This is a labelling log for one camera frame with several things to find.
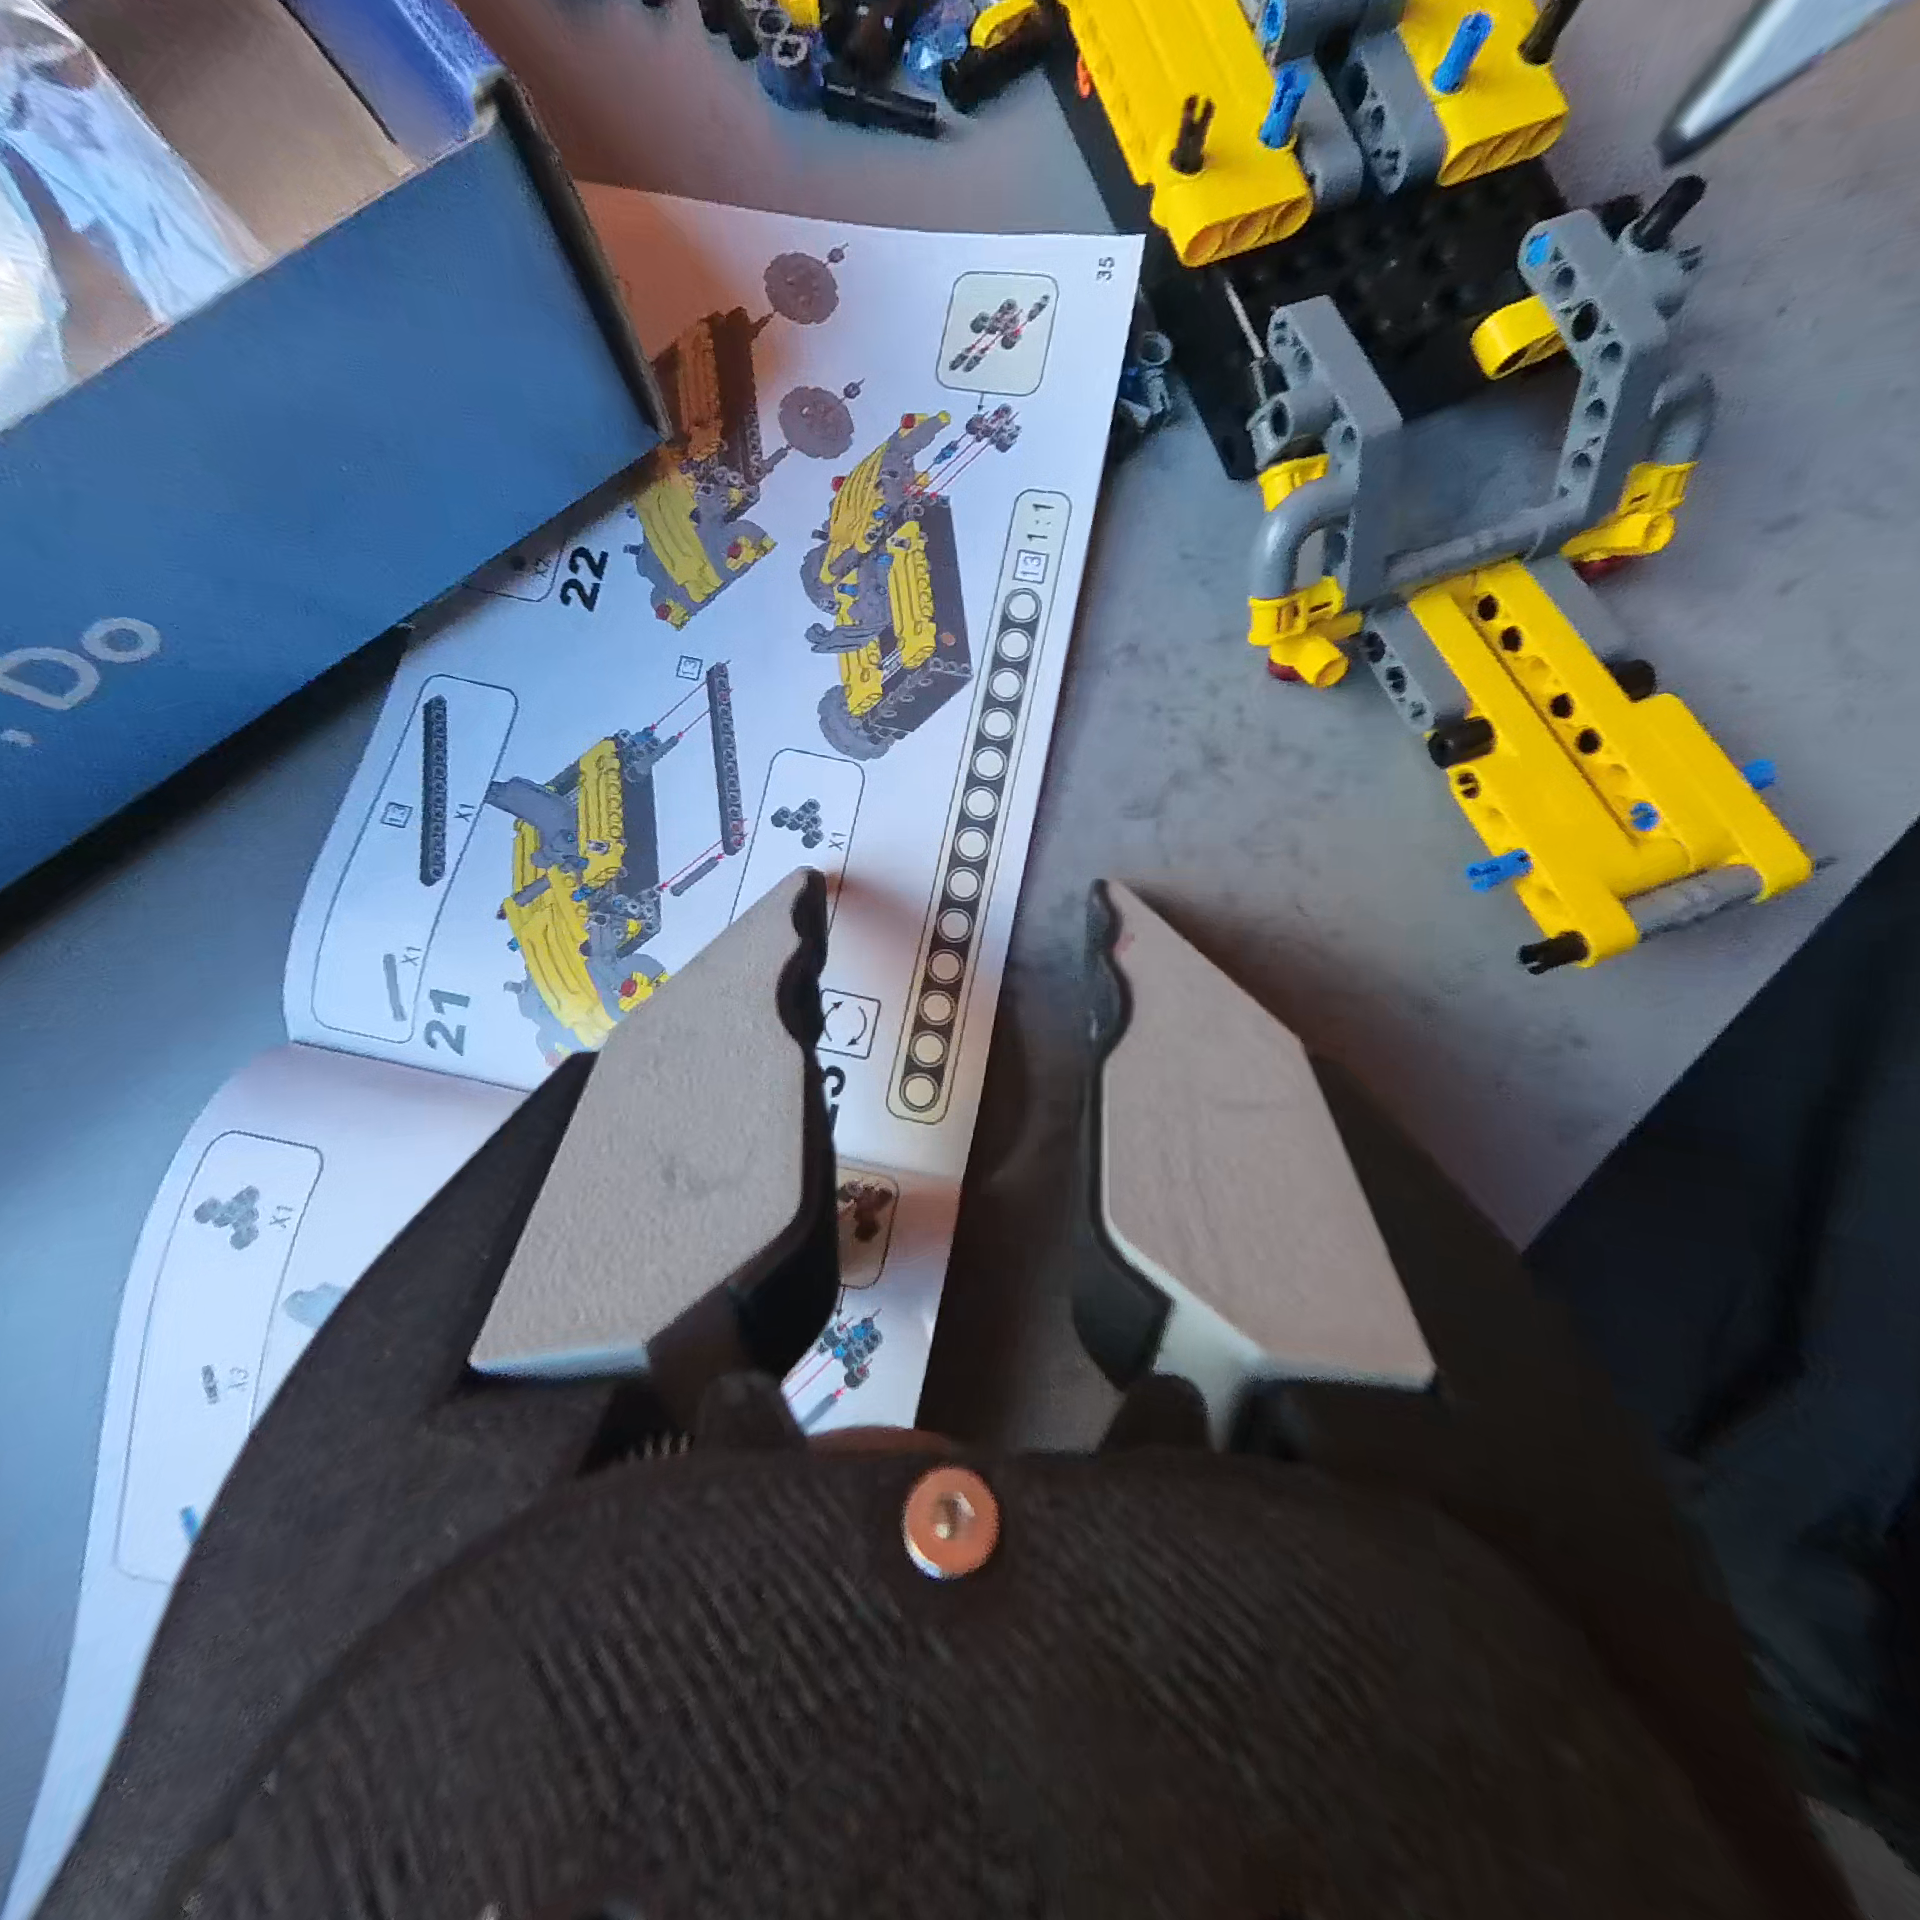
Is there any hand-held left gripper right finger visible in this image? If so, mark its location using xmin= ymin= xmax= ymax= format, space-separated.
xmin=1072 ymin=881 xmax=1442 ymax=1445

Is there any person's dark clothing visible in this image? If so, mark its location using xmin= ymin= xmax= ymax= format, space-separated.
xmin=1521 ymin=855 xmax=1920 ymax=1848

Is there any white instruction booklet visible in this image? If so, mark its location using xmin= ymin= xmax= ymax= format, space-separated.
xmin=0 ymin=181 xmax=1150 ymax=1920

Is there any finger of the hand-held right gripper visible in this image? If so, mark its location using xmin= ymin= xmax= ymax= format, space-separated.
xmin=1655 ymin=0 xmax=1855 ymax=168

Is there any blue cardboard box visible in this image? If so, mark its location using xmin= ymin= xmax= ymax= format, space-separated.
xmin=0 ymin=0 xmax=671 ymax=889

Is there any clear plastic bag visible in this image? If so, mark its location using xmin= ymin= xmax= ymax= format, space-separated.
xmin=0 ymin=0 xmax=255 ymax=431

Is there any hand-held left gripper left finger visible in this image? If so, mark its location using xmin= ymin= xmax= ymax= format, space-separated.
xmin=464 ymin=866 xmax=845 ymax=1396

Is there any yellow black building-block vehicle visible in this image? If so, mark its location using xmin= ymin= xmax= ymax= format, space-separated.
xmin=1049 ymin=0 xmax=1832 ymax=977

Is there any pile of building-block parts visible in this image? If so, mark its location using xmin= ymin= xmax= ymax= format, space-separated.
xmin=644 ymin=0 xmax=1057 ymax=145

